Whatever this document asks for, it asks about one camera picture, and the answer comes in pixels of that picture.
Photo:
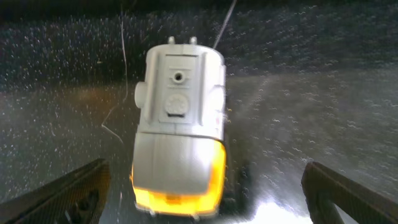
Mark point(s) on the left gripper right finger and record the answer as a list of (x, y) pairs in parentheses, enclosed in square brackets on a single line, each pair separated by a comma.
[(348, 199)]

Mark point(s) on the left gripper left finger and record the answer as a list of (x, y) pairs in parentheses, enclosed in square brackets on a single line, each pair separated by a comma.
[(62, 199)]

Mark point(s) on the grey and yellow toy truck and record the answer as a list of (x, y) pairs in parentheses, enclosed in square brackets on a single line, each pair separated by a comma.
[(178, 124)]

